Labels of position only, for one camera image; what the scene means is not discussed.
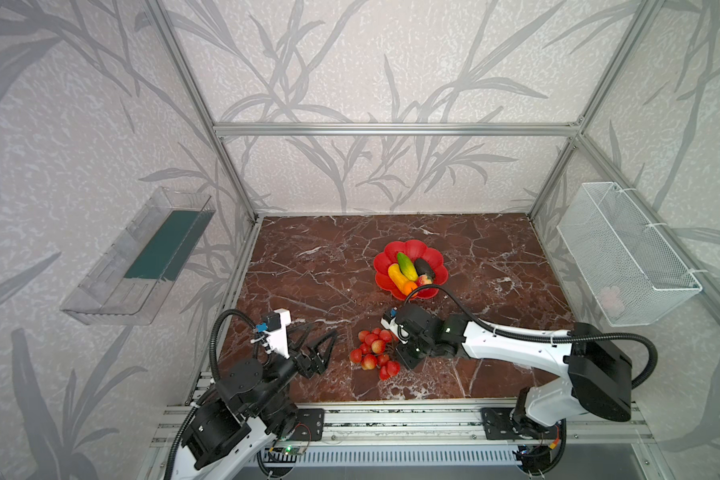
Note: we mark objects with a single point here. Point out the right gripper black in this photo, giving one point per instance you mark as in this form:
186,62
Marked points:
402,339

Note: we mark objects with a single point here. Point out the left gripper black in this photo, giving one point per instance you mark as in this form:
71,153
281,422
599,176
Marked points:
297,359

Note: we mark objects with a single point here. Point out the red fake grape bunch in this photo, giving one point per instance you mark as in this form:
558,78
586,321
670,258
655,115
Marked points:
376,351

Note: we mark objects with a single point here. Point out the red yellow fake apple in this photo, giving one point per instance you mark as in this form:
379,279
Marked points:
424,280

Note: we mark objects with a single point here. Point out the yellow fake squash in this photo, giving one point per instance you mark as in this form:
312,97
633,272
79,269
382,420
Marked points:
396,276

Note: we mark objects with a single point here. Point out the dark fake avocado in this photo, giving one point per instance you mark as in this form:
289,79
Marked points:
423,267

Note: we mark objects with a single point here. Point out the green yellow fake cucumber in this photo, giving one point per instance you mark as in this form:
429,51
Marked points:
406,266

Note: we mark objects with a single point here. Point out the small orange fake fruit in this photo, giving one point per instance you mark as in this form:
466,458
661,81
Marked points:
409,287

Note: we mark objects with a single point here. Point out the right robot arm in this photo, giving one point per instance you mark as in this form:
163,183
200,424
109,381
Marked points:
593,376

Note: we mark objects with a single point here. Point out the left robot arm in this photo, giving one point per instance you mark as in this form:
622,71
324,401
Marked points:
248,407

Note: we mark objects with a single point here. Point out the red flower-shaped fruit bowl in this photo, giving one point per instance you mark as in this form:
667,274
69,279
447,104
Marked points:
414,249

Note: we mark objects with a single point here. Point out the pink object in basket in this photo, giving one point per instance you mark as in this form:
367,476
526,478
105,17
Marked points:
611,301

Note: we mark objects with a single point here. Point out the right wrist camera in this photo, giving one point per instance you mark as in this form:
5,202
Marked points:
388,320

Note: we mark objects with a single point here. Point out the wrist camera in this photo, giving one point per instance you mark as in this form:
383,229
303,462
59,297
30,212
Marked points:
272,333
388,320

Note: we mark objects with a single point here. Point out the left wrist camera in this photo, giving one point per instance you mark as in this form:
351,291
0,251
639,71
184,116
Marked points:
272,333

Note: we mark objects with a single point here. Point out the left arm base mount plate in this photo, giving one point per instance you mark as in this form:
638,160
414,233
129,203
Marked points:
307,425

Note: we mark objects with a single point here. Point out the aluminium front rail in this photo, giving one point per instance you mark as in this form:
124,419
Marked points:
446,422

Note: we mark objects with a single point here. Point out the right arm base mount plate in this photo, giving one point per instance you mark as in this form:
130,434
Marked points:
504,423

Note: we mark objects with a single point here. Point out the clear plastic wall shelf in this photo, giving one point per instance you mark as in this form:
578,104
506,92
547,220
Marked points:
131,281

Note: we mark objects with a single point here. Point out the white wire mesh basket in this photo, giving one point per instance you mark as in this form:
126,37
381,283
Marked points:
614,243

